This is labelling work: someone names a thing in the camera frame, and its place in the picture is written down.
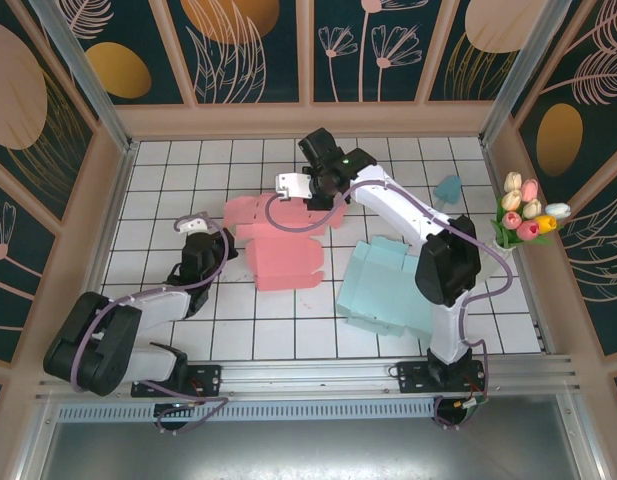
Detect pink paper box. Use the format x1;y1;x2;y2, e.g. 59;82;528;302
221;194;347;292

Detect light blue paper box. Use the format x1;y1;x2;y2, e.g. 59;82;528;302
335;237;437;341

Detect light blue toy shovel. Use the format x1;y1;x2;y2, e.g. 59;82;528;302
432;173;463;207

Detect white ribbed vase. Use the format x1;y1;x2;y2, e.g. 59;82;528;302
477;237;520;287

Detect artificial tulip bouquet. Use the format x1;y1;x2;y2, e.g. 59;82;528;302
490;170;573;249

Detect grey metal sheet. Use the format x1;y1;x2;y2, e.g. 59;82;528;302
17;419;602;480

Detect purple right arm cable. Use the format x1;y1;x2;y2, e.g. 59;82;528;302
264;179;514;432

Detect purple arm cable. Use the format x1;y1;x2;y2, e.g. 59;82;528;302
70;217;237;437
264;179;514;432

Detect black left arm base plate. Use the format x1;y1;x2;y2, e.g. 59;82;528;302
131;363;224;399

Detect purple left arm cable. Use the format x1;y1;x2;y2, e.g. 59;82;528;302
70;217;237;437

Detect aluminium mounting rail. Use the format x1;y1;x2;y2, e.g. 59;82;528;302
35;353;584;402

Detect grey slotted cable duct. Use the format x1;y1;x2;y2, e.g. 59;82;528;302
55;401;574;425

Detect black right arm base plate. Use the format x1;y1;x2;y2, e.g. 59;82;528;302
396;358;489;396

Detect aluminium frame post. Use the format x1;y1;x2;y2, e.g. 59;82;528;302
479;0;575;147
27;0;140;157

